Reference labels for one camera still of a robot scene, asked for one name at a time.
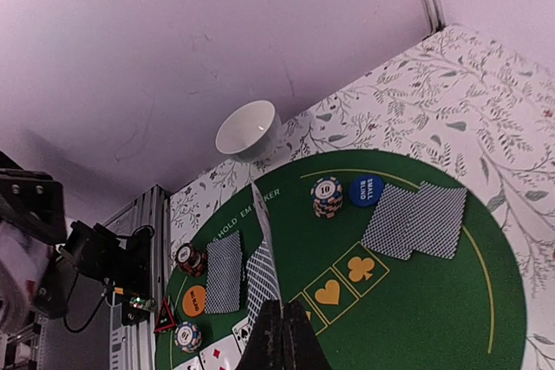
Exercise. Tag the blue small blind button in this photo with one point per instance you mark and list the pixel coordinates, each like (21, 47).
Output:
(366, 190)

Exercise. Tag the dealt cards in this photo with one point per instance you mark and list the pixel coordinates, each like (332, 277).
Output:
(224, 272)

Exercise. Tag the face up clubs card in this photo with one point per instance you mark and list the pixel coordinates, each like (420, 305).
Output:
(192, 364)

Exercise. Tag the dark red chip stack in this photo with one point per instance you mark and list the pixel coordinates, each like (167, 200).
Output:
(190, 260)

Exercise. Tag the face up diamonds card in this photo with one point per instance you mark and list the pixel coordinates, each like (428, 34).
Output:
(221, 355)

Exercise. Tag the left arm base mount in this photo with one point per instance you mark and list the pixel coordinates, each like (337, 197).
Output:
(122, 264)

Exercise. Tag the round green poker mat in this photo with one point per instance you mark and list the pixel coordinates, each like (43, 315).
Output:
(371, 311)

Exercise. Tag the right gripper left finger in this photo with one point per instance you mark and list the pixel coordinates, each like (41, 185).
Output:
(264, 349)

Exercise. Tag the face down card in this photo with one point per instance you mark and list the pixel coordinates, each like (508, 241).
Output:
(263, 216)

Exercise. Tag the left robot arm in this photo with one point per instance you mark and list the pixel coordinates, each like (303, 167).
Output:
(33, 223)

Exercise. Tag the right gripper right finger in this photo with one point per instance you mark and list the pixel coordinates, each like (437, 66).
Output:
(301, 349)

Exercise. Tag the red black triangular button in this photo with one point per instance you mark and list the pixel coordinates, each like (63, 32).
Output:
(165, 319)

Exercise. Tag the white bowl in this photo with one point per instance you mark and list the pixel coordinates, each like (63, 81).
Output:
(251, 133)

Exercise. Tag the orange big blind button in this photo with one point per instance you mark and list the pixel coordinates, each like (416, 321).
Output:
(194, 301)

